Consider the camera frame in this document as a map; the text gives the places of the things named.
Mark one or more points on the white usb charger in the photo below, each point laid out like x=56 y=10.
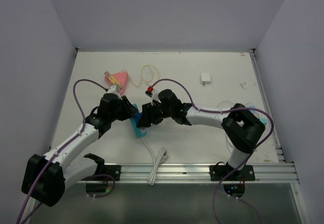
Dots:
x=205 y=79

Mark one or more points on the yellow plug adapter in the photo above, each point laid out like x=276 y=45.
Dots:
x=109 y=78

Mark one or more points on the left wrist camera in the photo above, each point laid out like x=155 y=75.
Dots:
x=115 y=89

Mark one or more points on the dark blue plug adapter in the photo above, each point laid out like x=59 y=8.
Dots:
x=137 y=119

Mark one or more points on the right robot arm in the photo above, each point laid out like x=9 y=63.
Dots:
x=241 y=126

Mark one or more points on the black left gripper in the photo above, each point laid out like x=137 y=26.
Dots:
x=129 y=111

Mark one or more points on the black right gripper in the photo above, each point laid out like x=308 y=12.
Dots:
x=148 y=115

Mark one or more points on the teal power strip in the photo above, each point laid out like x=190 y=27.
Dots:
x=139 y=132

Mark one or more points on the pink triangular socket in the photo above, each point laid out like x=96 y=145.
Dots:
x=121 y=78

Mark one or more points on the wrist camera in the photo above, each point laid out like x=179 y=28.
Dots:
x=115 y=89
x=152 y=93

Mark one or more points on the light blue charger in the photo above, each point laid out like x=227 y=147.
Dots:
x=259 y=115

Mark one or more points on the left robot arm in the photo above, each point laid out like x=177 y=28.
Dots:
x=48 y=176

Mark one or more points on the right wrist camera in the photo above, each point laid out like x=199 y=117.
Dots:
x=152 y=93

